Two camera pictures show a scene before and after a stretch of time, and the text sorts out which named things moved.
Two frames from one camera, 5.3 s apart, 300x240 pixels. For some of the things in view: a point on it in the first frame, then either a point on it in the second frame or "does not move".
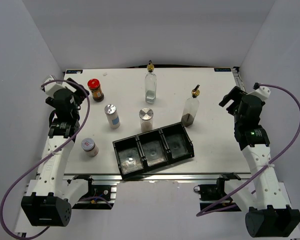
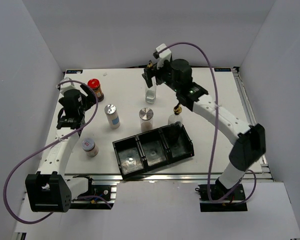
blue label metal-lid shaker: (111, 111) does not move
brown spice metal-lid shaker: (146, 115) does not move
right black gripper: (235, 94) → (148, 73)
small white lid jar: (89, 146) does not move
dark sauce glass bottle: (191, 108) → (176, 120)
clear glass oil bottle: (150, 84) does not move
